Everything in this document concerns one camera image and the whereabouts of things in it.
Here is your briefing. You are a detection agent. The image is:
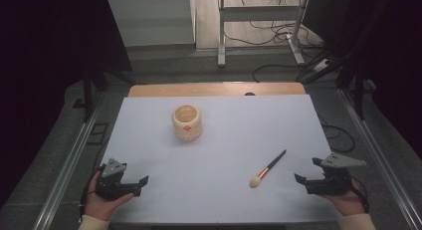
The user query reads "black curtain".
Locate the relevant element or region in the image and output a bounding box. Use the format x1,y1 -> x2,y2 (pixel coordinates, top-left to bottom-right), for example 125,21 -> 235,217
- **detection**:
0,0 -> 133,208
303,0 -> 422,158

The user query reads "black floor frame plate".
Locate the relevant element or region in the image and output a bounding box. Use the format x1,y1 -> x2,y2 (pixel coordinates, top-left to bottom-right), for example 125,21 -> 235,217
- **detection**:
86,122 -> 109,146

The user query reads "black looped floor cable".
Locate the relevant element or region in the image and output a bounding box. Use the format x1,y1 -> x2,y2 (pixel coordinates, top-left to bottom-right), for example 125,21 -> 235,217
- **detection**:
319,115 -> 356,154

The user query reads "tangle of black floor cables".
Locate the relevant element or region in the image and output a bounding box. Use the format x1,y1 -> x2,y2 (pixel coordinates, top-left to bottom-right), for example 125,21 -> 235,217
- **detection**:
222,0 -> 324,59

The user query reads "white metal desk frame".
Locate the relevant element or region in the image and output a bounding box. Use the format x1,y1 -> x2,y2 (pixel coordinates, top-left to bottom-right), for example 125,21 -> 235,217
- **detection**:
217,0 -> 312,69

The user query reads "makeup brush with dark handle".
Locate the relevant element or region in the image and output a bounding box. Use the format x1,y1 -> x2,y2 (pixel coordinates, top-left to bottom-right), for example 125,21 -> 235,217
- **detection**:
249,148 -> 287,189

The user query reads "white power strip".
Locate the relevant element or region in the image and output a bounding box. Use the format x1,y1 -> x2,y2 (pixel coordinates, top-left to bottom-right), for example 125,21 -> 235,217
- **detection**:
313,58 -> 331,73

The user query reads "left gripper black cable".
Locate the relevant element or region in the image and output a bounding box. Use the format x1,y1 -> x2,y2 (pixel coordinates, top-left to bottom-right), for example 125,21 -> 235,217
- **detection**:
79,166 -> 103,222

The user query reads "person's left hand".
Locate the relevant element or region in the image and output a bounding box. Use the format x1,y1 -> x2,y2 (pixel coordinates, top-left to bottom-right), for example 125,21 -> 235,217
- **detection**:
84,171 -> 135,222

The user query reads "person's right hand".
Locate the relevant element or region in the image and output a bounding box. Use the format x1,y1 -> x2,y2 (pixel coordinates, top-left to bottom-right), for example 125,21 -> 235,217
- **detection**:
317,178 -> 367,217

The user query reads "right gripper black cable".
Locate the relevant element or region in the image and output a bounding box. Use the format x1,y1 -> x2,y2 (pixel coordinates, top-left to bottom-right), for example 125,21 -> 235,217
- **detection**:
349,175 -> 370,214

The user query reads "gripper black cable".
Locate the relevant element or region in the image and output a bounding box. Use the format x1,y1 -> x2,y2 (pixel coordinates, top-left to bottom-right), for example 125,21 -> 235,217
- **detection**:
349,175 -> 370,214
79,166 -> 103,222

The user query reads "black metal stand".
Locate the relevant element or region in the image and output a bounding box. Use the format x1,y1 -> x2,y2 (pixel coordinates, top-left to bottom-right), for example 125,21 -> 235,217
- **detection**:
72,68 -> 136,123
298,50 -> 377,121

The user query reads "aluminium floor rail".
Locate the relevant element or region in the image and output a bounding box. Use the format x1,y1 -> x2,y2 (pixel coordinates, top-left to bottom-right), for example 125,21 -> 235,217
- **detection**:
337,89 -> 422,230
33,90 -> 105,230

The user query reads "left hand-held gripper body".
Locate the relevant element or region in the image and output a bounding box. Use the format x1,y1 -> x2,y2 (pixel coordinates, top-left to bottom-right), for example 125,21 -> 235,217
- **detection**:
95,157 -> 134,202

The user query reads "pale grey partition panel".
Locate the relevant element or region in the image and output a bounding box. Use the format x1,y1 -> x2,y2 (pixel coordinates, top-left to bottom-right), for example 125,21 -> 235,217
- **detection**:
107,0 -> 197,48

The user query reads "white table sheet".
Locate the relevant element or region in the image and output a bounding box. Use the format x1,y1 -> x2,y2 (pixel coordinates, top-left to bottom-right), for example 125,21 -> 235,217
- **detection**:
98,94 -> 342,224

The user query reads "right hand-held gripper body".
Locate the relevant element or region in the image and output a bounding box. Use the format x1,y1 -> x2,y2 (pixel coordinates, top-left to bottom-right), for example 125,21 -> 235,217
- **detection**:
306,152 -> 367,195

